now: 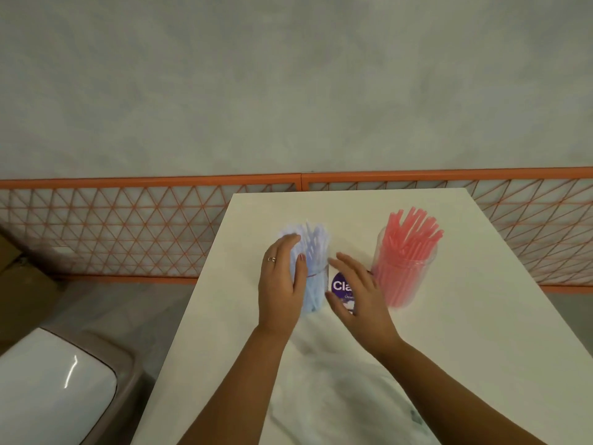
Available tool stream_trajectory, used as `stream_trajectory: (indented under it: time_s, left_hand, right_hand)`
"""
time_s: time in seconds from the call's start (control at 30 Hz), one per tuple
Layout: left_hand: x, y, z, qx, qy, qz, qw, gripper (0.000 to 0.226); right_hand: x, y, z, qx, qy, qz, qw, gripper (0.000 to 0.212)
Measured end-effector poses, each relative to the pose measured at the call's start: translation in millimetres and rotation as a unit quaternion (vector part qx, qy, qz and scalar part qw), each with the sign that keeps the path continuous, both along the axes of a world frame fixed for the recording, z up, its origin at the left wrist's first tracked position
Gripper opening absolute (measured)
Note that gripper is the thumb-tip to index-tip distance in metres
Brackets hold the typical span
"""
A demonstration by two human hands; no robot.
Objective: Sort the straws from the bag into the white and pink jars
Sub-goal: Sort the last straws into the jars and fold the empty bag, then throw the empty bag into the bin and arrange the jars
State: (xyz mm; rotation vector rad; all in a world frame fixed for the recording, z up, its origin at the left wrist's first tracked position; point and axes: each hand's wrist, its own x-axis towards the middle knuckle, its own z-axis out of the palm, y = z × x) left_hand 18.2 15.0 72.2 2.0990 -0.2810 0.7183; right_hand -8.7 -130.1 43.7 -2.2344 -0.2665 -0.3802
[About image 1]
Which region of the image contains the brown cardboard box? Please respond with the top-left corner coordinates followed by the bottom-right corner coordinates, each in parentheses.
top-left (0, 234), bottom-right (23, 276)
top-left (0, 259), bottom-right (59, 355)

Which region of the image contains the orange lattice fence panel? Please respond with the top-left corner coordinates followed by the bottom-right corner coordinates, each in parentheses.
top-left (300, 166), bottom-right (593, 295)
top-left (0, 174), bottom-right (303, 286)

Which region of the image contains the clear jar with pink straws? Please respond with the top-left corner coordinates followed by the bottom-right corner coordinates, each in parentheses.
top-left (370, 226), bottom-right (439, 309)

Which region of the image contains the clear jar of pink straws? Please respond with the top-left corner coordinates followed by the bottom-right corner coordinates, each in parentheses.
top-left (372, 206), bottom-right (445, 307)

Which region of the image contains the person's right forearm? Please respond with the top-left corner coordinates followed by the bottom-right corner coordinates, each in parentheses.
top-left (377, 340), bottom-right (550, 445)

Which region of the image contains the clear jar of white straws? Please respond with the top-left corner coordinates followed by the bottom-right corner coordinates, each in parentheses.
top-left (277, 221), bottom-right (332, 313)

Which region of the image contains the round purple sticker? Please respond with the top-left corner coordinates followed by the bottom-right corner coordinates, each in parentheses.
top-left (331, 271), bottom-right (358, 313)

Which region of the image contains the beige chair with white seat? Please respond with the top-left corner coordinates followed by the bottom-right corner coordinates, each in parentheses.
top-left (0, 326), bottom-right (140, 445)

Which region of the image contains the clear plastic bag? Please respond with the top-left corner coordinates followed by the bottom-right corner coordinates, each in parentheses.
top-left (264, 315), bottom-right (441, 445)

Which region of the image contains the person's right hand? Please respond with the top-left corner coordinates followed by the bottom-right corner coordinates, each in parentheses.
top-left (324, 252), bottom-right (404, 360)

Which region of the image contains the person's left forearm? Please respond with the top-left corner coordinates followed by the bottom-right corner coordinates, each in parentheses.
top-left (177, 324), bottom-right (293, 445)

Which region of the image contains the person's left hand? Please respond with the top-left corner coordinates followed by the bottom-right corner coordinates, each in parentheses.
top-left (257, 233), bottom-right (309, 340)

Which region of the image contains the clear jar with white straws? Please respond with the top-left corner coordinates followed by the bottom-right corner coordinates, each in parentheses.
top-left (290, 247), bottom-right (330, 315)

